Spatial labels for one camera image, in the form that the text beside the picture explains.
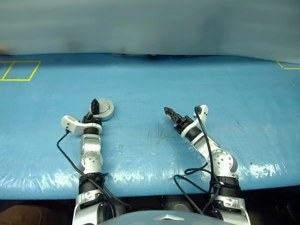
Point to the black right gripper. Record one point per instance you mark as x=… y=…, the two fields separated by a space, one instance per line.
x=184 y=123

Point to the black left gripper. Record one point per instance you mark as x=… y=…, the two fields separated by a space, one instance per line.
x=91 y=120

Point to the round finned motor lid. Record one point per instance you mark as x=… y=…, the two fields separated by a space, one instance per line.
x=106 y=107

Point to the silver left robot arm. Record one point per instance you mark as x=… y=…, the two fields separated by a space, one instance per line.
x=91 y=159

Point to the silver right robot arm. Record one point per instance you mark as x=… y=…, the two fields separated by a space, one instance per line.
x=222 y=161

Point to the blue plastic table cover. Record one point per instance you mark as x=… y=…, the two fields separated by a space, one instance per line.
x=140 y=93

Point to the dark rounded shape grey oval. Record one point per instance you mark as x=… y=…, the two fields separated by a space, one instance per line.
x=180 y=207

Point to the grey robot torso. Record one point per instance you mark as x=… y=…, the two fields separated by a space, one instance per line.
x=164 y=218

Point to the brown rounded object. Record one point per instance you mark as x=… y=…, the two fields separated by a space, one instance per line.
x=25 y=215

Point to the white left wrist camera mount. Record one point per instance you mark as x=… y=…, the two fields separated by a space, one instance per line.
x=70 y=123

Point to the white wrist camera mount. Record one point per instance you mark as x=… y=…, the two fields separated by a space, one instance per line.
x=70 y=123
x=204 y=112

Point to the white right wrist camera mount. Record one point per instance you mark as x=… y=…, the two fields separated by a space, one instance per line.
x=204 y=112

